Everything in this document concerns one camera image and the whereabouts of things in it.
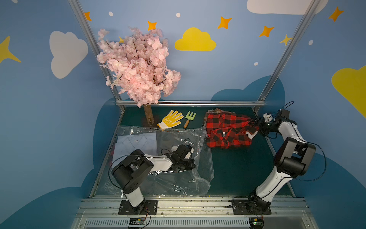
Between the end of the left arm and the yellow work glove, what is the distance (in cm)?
37

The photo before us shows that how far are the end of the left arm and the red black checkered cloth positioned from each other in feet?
0.74

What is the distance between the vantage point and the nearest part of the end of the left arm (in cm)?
73

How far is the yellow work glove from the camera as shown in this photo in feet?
3.68

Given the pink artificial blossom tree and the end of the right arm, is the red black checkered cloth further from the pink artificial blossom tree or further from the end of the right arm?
the pink artificial blossom tree

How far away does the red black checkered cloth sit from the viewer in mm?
946

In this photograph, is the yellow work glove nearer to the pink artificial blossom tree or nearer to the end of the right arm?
the pink artificial blossom tree

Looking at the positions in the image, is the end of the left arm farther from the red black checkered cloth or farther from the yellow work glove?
the yellow work glove

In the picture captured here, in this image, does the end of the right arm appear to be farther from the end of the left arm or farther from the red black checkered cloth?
the end of the left arm

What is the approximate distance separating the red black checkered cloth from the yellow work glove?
252 millimetres

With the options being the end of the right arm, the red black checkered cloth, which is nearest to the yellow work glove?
the red black checkered cloth

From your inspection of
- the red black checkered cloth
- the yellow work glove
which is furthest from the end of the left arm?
the yellow work glove
